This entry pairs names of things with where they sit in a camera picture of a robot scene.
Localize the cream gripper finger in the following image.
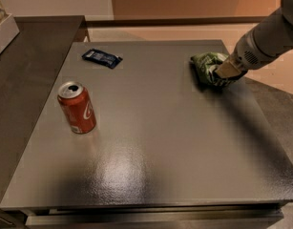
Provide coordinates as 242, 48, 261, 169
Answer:
215, 56, 246, 78

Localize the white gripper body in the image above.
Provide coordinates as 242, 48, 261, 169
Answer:
230, 31, 270, 71

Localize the green jalapeno chip bag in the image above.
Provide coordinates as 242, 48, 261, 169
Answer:
191, 52, 246, 89

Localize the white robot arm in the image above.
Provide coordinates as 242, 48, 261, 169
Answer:
215, 0, 293, 78

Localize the blue rxbar blueberry wrapper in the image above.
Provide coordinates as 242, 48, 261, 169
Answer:
82, 49, 122, 69

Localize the red coca-cola can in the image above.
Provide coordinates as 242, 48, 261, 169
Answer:
57, 81, 96, 134

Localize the dark side table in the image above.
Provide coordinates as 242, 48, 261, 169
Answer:
0, 15, 87, 204

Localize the white box with snacks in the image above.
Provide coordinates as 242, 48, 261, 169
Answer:
0, 0, 20, 54

